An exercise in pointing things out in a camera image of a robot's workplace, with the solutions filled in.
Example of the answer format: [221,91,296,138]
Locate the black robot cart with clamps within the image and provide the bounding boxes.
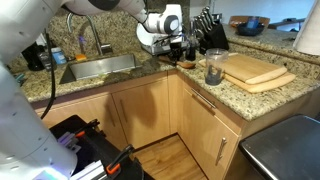
[49,114,145,180]

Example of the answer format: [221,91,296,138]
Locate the large wooden cutting board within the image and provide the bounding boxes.
[223,72,297,94]

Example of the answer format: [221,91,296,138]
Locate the dark glass bottle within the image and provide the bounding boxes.
[185,19,198,62]

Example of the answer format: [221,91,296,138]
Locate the grey dish drying rack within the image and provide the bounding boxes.
[141,41,174,56]

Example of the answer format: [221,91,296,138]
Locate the blue and white tub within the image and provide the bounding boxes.
[50,46,68,66]

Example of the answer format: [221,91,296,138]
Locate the stainless steel trash can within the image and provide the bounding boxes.
[238,114,320,180]

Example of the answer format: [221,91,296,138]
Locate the curved stainless steel faucet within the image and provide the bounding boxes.
[65,12,114,57]

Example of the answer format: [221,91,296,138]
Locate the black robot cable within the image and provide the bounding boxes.
[40,29,57,120]

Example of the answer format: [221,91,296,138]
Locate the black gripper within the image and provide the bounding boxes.
[167,33,185,62]

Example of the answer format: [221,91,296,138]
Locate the light wood kitchen cabinets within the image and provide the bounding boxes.
[31,68,249,180]

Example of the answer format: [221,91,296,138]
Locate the orange sponge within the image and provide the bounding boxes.
[74,53,88,62]

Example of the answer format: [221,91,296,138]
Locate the small wooden cutting board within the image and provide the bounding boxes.
[198,53,288,85]

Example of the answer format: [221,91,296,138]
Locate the clear plastic cup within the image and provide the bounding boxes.
[204,48,230,87]

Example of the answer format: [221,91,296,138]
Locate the dark blue bowl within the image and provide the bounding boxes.
[235,16,266,37]

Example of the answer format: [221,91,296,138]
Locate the black countertop device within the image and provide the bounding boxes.
[21,41,52,72]

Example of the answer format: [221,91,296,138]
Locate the wooden spoon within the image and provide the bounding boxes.
[157,54,197,70]

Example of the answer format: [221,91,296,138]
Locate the white dinner plate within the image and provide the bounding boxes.
[135,22,154,46]

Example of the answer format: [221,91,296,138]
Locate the black knife block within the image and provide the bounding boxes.
[193,5,230,56]

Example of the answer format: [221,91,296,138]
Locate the stainless steel sink basin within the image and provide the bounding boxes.
[59,53,143,85]

